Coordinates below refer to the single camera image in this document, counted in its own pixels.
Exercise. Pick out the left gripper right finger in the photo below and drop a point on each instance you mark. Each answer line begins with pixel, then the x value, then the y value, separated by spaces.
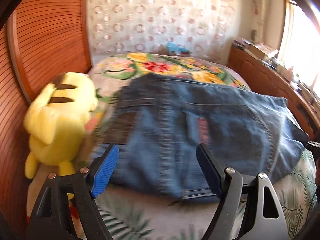
pixel 263 216

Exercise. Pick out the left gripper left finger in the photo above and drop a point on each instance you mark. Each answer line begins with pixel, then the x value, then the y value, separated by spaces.
pixel 51 215

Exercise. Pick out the blue denim jeans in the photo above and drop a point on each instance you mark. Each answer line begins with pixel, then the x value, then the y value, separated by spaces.
pixel 159 121

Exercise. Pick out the palm leaf print sheet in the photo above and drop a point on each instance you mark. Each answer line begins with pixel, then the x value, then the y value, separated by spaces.
pixel 132 215

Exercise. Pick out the yellow Pikachu plush toy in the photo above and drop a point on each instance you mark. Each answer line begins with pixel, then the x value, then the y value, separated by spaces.
pixel 56 120

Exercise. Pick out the wooden side cabinet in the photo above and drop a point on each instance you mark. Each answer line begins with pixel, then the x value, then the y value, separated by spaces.
pixel 264 80

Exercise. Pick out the floral blanket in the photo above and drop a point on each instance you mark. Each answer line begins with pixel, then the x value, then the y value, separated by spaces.
pixel 114 72

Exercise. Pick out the cardboard box on cabinet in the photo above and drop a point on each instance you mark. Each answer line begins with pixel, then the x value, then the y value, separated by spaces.
pixel 261 51

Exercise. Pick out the patterned side curtain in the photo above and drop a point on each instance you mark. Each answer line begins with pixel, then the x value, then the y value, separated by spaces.
pixel 260 14

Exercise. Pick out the blue item on box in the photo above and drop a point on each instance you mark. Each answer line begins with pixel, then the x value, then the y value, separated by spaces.
pixel 174 49

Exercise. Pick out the circle pattern sheer curtain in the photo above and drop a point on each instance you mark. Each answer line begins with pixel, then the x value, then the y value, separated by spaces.
pixel 205 28

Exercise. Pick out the window with wooden frame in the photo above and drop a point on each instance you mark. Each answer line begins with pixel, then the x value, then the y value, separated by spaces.
pixel 299 49

